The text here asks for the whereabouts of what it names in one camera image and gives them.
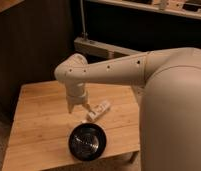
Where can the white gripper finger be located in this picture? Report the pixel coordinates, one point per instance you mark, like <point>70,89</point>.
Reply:
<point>70,108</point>
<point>87,107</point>

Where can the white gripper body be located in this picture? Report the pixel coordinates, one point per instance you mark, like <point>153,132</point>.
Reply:
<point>76,94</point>

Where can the white plastic bottle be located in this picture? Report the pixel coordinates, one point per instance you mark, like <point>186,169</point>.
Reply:
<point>98,111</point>

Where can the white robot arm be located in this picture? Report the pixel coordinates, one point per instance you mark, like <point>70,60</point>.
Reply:
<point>170,106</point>

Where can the black ceramic bowl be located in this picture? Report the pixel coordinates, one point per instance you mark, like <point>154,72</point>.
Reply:
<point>87,142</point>

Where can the wooden table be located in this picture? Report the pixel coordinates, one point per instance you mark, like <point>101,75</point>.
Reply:
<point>42,125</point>

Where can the dark wooden cabinet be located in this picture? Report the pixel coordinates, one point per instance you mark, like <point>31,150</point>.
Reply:
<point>34,36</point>

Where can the metal shelf frame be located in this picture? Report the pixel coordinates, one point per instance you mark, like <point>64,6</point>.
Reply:
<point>109,28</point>

